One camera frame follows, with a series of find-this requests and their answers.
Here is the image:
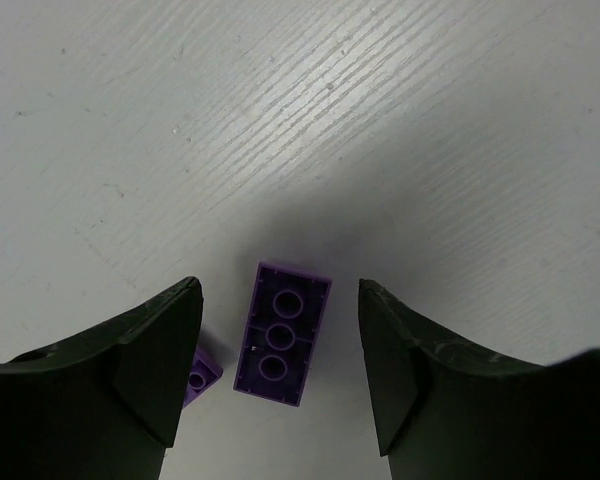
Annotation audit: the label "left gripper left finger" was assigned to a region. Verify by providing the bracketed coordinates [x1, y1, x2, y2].
[0, 277, 203, 479]

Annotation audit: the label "purple lego brick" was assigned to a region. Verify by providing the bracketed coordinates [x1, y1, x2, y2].
[233, 262, 332, 407]

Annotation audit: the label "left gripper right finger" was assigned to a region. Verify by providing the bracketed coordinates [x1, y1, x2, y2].
[358, 280, 600, 479]

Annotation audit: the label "purple lego brick studs up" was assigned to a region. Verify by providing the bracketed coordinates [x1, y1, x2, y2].
[182, 347, 224, 408]

